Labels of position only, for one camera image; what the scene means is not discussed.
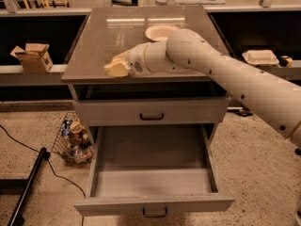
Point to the wire basket with items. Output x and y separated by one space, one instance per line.
72 143

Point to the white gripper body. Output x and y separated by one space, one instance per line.
135 59

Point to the black metal stand bar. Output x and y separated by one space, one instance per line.
16 218

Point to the open grey lower drawer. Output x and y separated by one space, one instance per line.
152 171

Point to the white bowl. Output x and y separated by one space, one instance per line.
160 32

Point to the closed grey upper drawer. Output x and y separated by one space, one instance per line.
143 112

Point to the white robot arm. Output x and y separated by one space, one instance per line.
275 100

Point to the small yellow black object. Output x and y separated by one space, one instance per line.
285 61

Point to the black tool on floor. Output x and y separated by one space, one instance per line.
240 111

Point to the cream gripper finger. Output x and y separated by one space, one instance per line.
122 57
116 69

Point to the cardboard box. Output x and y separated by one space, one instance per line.
34 58

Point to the white takeout container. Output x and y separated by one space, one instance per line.
260 57

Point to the grey drawer cabinet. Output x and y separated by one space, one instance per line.
111 31

